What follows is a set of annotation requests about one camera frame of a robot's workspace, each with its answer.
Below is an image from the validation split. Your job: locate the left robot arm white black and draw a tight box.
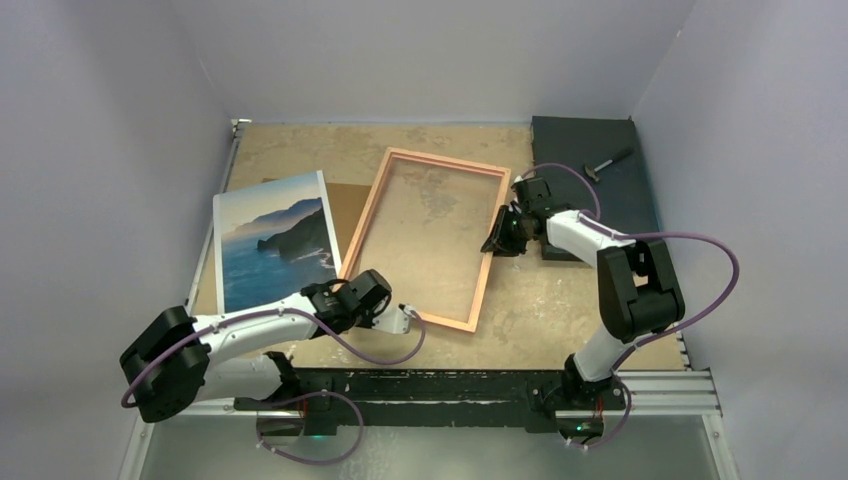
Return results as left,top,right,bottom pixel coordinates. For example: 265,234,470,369
119,270,410,423

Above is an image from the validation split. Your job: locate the seascape photo print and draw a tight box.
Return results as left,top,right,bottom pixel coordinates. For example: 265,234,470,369
212,170,341,313

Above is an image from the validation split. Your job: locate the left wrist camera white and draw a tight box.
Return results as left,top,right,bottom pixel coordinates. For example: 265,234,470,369
371,304,418,335

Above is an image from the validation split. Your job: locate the aluminium rail frame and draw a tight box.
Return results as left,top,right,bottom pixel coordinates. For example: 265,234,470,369
119,119,740,480

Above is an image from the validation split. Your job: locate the small hammer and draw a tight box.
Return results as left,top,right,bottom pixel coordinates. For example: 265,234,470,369
583,146,635,183

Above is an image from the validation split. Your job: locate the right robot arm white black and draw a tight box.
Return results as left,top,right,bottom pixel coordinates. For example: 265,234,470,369
481,177,685,407

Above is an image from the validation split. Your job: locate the black flat board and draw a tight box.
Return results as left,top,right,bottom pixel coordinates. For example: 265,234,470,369
531,116,660,233

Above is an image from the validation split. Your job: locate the pink wooden picture frame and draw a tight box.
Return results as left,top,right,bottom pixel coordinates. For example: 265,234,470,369
340,148,513,333

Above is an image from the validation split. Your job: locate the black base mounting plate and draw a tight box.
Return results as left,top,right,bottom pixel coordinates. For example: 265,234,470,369
234,368,626,437

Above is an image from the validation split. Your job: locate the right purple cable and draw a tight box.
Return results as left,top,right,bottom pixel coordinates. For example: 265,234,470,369
519,162,741,452

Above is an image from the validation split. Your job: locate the brown cardboard backing board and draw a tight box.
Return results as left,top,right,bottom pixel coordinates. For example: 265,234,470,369
255,183,369,266

